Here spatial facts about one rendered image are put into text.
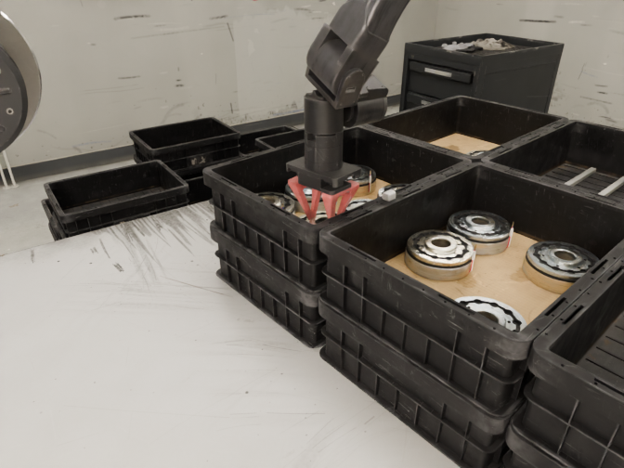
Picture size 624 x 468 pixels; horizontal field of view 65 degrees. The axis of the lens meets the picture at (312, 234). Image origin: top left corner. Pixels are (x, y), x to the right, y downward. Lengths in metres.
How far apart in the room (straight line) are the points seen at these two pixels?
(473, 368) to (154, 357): 0.49
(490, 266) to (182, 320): 0.52
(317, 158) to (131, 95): 3.00
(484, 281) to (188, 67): 3.21
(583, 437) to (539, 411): 0.04
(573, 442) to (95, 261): 0.90
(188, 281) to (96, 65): 2.71
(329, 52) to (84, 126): 3.05
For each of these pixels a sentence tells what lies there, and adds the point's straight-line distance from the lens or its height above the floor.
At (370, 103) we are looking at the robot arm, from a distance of 0.74.
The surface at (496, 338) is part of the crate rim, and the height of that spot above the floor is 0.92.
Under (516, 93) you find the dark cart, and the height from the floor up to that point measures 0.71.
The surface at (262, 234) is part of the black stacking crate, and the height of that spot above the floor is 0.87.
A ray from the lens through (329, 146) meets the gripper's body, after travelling 0.71.
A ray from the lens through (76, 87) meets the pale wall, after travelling 3.57.
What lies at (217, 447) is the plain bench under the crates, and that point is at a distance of 0.70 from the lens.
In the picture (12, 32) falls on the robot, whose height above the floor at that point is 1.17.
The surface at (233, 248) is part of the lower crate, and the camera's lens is 0.86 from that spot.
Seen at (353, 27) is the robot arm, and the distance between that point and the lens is 0.65.
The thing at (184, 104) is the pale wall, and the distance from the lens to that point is 3.79.
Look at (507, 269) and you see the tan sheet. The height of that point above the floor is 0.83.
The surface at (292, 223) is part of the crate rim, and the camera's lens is 0.69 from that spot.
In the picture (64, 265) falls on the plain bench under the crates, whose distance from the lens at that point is 1.13.
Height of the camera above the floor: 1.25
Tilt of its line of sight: 30 degrees down
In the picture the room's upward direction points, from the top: straight up
